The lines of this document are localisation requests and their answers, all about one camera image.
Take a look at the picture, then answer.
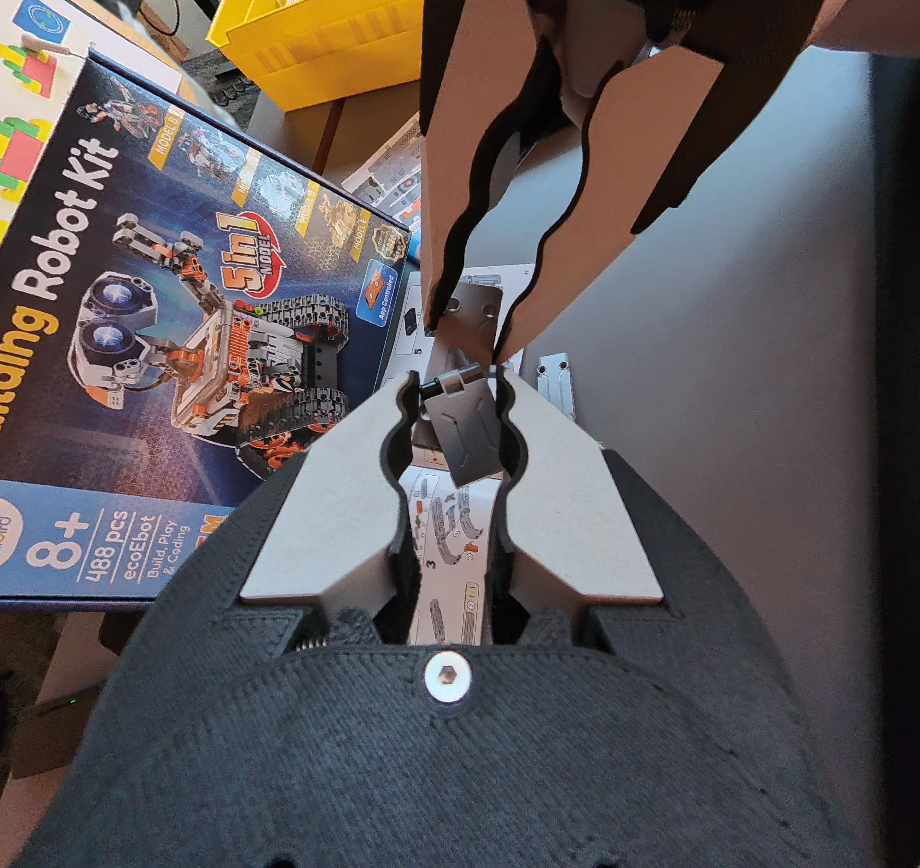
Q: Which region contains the white instruction sheet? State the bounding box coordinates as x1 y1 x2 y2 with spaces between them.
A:
374 261 539 646

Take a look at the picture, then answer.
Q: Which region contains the colourful instruction booklet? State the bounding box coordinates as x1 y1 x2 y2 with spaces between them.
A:
341 111 433 212

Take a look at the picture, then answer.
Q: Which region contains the small black device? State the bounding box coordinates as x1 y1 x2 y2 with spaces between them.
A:
11 687 102 783

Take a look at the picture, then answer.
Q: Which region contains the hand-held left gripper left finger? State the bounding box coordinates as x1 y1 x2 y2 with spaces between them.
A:
239 371 424 645

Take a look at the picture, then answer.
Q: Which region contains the blue robot kit box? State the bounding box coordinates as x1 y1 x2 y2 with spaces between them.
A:
0 49 413 612

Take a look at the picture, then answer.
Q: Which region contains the printed brick poster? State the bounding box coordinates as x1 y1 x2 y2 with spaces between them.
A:
0 0 185 245

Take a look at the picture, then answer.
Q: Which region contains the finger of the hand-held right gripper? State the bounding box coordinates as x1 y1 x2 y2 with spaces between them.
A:
419 0 565 333
492 0 725 367

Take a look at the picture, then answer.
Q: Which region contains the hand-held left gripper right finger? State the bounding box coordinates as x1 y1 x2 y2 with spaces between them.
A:
492 367 666 645

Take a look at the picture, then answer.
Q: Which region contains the yellow plastic bin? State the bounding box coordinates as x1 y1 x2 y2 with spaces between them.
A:
206 0 433 114

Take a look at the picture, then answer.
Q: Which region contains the grey desk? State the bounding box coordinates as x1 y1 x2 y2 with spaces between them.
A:
244 45 886 847

